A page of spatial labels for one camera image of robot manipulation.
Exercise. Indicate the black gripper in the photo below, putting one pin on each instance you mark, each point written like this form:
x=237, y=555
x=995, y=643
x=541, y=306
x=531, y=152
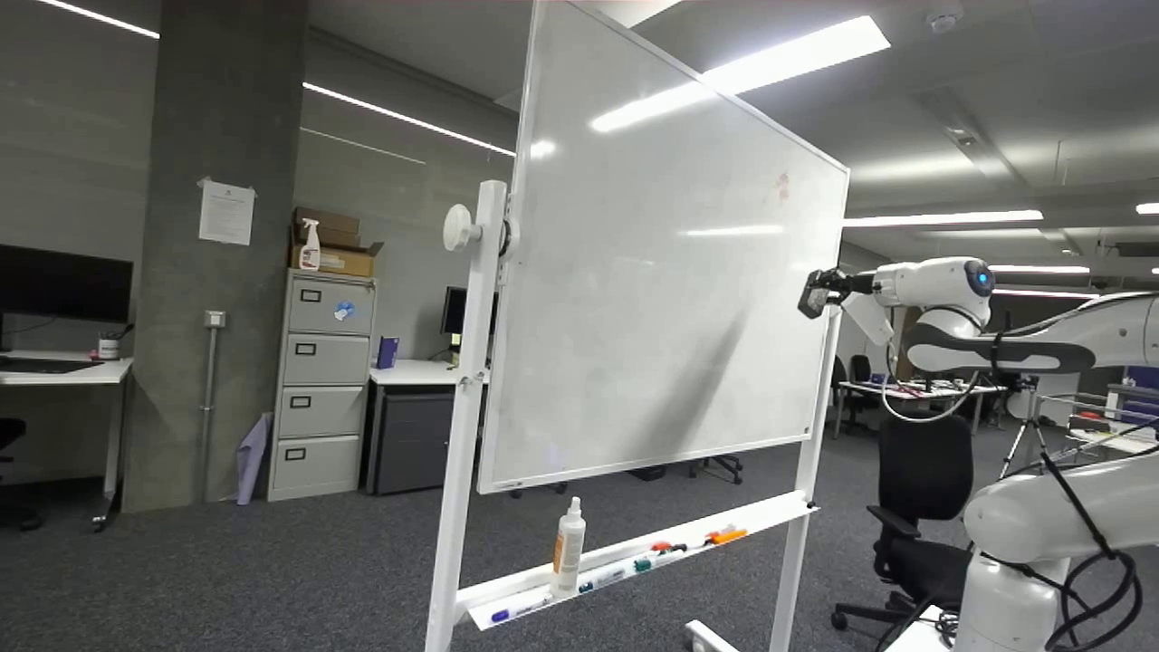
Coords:
x=852, y=288

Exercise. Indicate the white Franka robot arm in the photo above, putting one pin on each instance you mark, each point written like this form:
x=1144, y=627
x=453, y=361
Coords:
x=930, y=282

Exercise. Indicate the distant white table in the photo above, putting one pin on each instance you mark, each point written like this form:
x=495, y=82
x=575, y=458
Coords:
x=862, y=387

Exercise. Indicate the black office chair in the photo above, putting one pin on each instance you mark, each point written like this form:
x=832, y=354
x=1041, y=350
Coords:
x=925, y=473
x=11, y=433

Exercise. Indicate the whiteboard panel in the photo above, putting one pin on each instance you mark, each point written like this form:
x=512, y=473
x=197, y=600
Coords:
x=654, y=303

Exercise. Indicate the white marker orange cap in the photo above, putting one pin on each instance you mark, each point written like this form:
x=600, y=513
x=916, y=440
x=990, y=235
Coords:
x=666, y=548

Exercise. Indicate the white marker teal cap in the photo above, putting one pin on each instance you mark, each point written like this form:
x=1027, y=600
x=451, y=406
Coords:
x=641, y=561

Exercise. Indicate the translucent cleaner bottle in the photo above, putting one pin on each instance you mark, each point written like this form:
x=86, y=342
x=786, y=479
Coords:
x=569, y=548

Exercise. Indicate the black computer monitor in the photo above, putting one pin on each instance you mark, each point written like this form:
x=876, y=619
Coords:
x=59, y=282
x=453, y=313

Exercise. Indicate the large white whiteboard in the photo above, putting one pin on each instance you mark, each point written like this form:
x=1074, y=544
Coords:
x=466, y=484

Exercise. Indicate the white marker tray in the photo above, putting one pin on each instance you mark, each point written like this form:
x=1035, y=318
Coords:
x=531, y=596

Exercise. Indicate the blue cup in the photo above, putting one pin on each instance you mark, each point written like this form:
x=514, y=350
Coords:
x=389, y=351

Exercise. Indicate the white marker blue cap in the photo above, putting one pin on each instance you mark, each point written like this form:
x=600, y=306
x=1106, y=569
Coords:
x=500, y=616

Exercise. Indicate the brown cardboard box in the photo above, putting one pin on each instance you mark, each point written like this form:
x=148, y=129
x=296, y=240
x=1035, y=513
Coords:
x=348, y=254

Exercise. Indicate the white spray bottle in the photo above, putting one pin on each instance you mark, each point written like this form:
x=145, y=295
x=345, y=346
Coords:
x=309, y=249

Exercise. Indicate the grey filing cabinet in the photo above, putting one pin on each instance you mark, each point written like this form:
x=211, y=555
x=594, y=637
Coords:
x=320, y=399

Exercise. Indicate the purple folder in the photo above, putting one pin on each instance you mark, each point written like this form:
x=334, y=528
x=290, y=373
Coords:
x=256, y=463

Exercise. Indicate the white paper notice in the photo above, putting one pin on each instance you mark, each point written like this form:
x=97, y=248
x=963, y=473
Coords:
x=227, y=211

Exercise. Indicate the grey vertical pipe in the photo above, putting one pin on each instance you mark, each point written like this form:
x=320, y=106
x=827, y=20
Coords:
x=211, y=410

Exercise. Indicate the white mug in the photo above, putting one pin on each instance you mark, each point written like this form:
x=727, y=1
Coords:
x=106, y=350

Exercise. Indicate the white office desk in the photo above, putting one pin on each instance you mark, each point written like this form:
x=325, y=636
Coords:
x=59, y=369

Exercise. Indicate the white desk dark pedestal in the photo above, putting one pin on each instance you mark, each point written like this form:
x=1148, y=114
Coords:
x=412, y=435

